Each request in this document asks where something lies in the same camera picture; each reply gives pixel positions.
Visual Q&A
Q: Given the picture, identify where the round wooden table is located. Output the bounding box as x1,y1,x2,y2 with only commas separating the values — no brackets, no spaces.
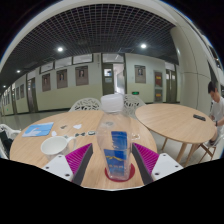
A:
134,102,218,164

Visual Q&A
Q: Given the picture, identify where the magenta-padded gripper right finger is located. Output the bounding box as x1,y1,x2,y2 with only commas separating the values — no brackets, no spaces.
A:
131,142,184,186

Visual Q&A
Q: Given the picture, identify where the flat round red coaster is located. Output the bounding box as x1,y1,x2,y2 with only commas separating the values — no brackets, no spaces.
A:
104,162,136,183

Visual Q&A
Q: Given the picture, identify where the white ceramic mug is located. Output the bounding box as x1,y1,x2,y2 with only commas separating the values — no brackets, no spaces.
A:
40,135,77,159

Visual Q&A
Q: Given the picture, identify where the person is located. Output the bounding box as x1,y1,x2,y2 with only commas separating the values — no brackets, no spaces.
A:
203,80,224,147

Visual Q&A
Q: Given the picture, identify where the wooden chair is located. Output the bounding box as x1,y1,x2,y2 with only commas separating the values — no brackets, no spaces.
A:
198,132,224,164

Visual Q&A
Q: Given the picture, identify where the black phone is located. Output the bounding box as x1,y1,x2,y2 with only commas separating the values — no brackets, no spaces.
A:
192,113,207,122

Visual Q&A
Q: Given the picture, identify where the white lattice chair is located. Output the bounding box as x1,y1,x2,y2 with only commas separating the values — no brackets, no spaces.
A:
68,97,102,112
122,93,147,118
0,123,22,160

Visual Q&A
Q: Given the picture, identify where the blue booklet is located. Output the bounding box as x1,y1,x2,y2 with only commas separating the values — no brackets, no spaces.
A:
21,121,55,138

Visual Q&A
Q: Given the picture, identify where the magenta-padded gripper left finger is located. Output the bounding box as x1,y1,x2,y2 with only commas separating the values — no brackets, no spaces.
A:
41,142,94,186

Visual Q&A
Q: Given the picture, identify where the clear plastic water bottle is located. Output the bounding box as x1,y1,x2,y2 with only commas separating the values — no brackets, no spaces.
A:
95,93,133,181

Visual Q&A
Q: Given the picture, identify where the dark green door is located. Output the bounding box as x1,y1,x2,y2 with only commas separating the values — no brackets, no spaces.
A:
101,62,116,96

